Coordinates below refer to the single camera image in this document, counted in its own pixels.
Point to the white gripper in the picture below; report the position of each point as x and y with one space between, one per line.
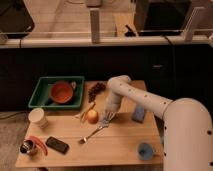
112 105

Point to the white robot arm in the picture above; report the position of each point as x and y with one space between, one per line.
188 127

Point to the yellow red apple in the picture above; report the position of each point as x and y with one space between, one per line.
92 116

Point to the blue sponge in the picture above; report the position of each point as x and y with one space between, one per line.
138 114

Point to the dark grape bunch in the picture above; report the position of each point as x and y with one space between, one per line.
95 90

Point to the silver fork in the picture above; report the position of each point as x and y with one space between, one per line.
104 124

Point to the small object in bin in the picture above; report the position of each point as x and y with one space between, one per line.
74 85

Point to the blue cup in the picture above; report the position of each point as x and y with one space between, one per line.
145 151

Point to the orange bowl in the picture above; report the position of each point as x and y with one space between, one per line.
61 92

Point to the black phone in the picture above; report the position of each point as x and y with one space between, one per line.
57 145

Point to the green plastic bin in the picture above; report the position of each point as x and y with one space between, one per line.
41 98

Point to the white paper cup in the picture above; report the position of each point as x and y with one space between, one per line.
37 116

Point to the small metal cup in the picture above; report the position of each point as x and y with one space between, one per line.
28 147

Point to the white metal railing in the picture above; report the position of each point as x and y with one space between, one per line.
187 37

